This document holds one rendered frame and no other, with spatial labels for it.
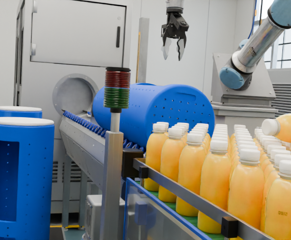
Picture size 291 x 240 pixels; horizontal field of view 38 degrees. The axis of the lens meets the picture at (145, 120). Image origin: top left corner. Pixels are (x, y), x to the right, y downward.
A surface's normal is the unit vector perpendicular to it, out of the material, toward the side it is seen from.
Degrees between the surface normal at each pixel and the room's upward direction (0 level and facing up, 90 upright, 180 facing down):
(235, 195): 90
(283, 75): 90
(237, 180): 78
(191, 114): 90
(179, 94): 90
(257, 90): 49
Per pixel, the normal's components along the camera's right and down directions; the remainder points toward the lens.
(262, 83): 0.19, -0.58
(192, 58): 0.26, 0.09
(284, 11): -0.49, 0.54
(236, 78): -0.57, 0.67
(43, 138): 0.80, 0.10
